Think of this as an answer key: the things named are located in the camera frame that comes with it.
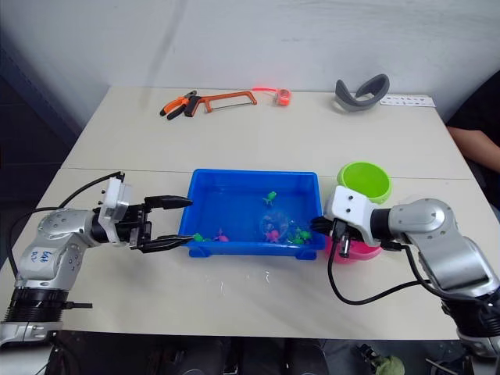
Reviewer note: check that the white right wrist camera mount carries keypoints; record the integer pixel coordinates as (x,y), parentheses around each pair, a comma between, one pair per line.
(349,207)

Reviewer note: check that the pink plastic bucket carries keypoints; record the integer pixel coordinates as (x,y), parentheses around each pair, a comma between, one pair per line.
(361,254)

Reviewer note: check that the clear plastic cup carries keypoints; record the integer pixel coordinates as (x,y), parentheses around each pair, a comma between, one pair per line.
(275,222)

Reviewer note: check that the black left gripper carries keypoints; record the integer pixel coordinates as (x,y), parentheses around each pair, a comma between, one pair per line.
(133,226)

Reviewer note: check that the small black object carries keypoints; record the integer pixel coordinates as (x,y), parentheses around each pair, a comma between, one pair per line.
(367,353)

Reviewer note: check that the blue plastic tub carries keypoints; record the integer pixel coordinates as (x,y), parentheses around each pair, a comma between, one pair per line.
(234,195)

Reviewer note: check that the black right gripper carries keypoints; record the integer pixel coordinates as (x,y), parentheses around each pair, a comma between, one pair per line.
(339,230)

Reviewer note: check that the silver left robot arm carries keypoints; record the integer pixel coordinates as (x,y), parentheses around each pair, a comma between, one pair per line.
(58,242)

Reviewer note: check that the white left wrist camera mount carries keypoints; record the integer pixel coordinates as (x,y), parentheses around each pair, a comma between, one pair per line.
(113,199)

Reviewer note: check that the grey curved headband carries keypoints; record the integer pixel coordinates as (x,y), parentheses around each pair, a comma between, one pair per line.
(353,103)

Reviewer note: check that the person's dark clothing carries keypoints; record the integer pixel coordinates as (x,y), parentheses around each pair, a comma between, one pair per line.
(484,105)

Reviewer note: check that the green plastic bucket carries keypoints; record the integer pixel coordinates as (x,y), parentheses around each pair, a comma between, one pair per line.
(365,181)

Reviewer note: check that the orange tape measure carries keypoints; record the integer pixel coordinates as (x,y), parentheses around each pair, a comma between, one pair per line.
(283,97)

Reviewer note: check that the person's bare forearm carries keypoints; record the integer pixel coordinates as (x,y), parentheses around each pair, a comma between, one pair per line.
(476,142)

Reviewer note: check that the green toy fish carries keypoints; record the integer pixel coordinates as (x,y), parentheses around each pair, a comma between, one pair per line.
(296,240)
(198,237)
(270,197)
(304,234)

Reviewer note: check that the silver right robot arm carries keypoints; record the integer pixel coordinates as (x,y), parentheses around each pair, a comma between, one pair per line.
(441,238)

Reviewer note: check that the orange and black pliers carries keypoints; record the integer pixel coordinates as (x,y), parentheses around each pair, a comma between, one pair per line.
(176,106)

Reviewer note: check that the orange hacksaw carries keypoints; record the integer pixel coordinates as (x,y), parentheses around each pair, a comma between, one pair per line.
(234,96)

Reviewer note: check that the green soft object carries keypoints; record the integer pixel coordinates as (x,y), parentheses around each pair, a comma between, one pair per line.
(390,366)

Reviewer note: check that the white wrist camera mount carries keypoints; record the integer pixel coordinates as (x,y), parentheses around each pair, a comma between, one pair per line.
(113,199)
(349,207)

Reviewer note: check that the pink toy fish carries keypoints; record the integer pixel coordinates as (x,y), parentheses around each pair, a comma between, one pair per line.
(272,235)
(222,236)

